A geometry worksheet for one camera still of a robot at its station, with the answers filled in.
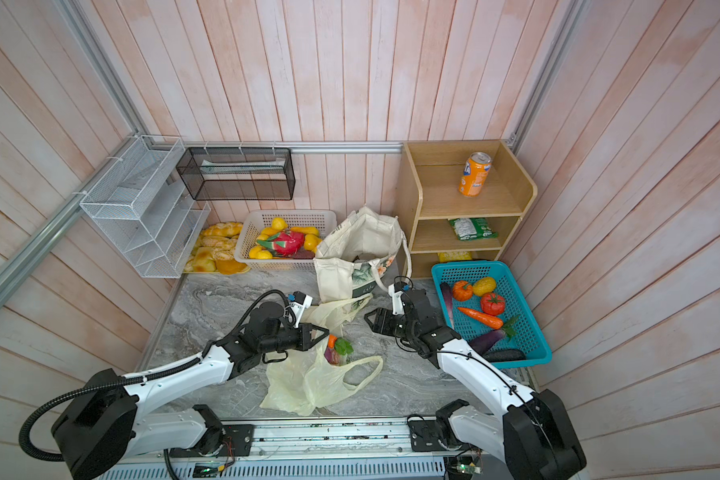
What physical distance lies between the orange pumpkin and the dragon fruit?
568 mm

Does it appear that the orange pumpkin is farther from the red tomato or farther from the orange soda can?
the orange soda can

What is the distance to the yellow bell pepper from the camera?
1.00m

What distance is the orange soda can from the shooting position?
0.80 meters

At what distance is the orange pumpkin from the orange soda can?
1.04ft

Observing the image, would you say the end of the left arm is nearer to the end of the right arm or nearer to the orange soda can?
the end of the right arm
